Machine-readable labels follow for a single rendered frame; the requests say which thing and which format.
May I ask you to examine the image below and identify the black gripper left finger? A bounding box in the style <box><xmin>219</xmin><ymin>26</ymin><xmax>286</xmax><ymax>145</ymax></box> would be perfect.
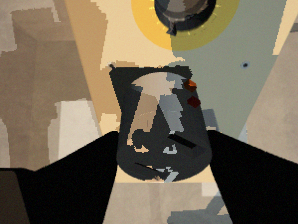
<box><xmin>0</xmin><ymin>131</ymin><xmax>119</xmax><ymax>224</ymax></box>

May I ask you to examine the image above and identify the tan service panel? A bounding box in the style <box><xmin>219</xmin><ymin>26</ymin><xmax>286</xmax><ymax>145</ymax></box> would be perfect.
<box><xmin>64</xmin><ymin>0</ymin><xmax>298</xmax><ymax>139</ymax></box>

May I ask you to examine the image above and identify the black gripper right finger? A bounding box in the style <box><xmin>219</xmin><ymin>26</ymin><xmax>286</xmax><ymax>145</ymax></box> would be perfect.
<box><xmin>207</xmin><ymin>130</ymin><xmax>298</xmax><ymax>224</ymax></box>

